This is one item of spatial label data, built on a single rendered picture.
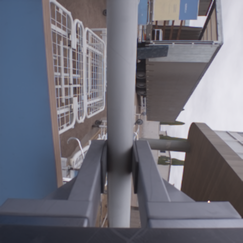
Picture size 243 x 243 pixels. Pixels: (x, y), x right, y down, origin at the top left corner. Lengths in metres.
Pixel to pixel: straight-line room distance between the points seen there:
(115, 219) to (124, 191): 0.03
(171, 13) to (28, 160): 9.49
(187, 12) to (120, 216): 9.59
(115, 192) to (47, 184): 0.06
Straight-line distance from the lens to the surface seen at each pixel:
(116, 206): 0.17
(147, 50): 8.12
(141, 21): 6.33
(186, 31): 11.96
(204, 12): 11.02
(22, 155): 0.18
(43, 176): 0.18
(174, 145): 9.75
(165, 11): 9.60
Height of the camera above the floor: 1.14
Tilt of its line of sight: 9 degrees down
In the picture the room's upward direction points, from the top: 94 degrees clockwise
